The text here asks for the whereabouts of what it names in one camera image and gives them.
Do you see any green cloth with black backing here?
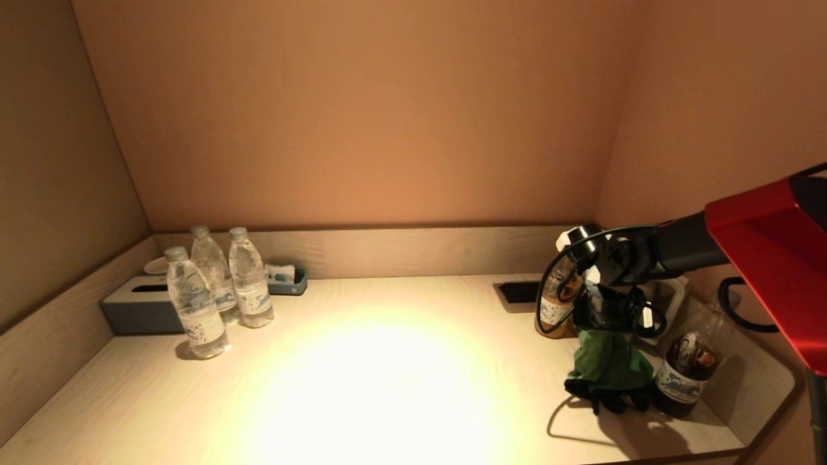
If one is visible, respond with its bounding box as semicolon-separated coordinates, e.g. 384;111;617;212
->
564;329;656;414

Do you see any amber tea bottle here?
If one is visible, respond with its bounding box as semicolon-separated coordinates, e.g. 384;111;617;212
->
535;255;582;339

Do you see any dark tea bottle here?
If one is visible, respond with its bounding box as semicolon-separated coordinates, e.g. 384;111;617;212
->
653;291;728;417

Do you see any white electric kettle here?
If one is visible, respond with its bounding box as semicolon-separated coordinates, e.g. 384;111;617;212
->
640;274;689;343

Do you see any small blue tray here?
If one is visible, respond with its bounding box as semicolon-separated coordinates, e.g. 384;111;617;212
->
266;268;308;296

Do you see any clear water bottle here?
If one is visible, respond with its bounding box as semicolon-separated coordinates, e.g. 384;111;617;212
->
191;225;241;326
165;247;230;360
228;227;275;329

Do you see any blue-grey tissue box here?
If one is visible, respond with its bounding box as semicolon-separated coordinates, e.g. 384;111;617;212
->
100;276;188;335

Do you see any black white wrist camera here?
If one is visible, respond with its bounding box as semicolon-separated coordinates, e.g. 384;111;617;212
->
557;225;605;259

